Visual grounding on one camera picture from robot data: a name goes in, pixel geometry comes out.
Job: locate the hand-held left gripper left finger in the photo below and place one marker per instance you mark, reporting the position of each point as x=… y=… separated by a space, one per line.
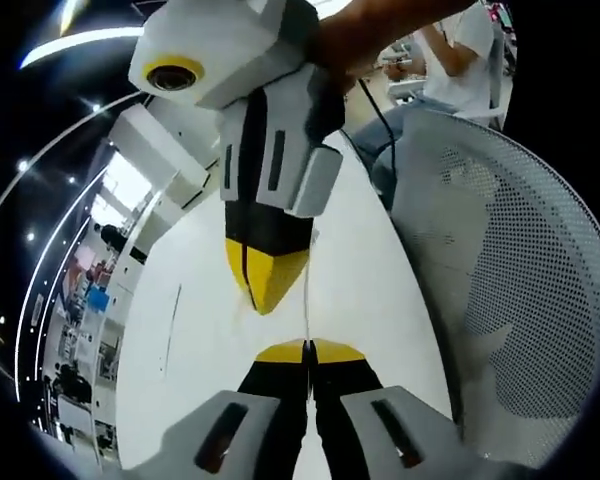
x=270 y=400

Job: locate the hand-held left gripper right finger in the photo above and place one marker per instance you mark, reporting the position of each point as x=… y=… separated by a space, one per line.
x=350 y=395

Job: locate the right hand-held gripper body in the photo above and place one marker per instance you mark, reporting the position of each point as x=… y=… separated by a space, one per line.
x=230 y=45

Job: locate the person's right hand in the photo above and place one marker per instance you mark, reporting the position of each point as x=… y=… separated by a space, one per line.
x=345 y=45

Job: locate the wide white square pillar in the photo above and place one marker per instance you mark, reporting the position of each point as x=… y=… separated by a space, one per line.
x=155 y=150

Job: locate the blue crate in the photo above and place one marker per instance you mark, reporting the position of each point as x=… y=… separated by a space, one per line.
x=98 y=300

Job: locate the grey mesh office chair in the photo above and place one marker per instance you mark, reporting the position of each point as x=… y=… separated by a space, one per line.
x=530 y=250

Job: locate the person's body in white shirt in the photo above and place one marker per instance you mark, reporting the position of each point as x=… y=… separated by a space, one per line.
x=460 y=75

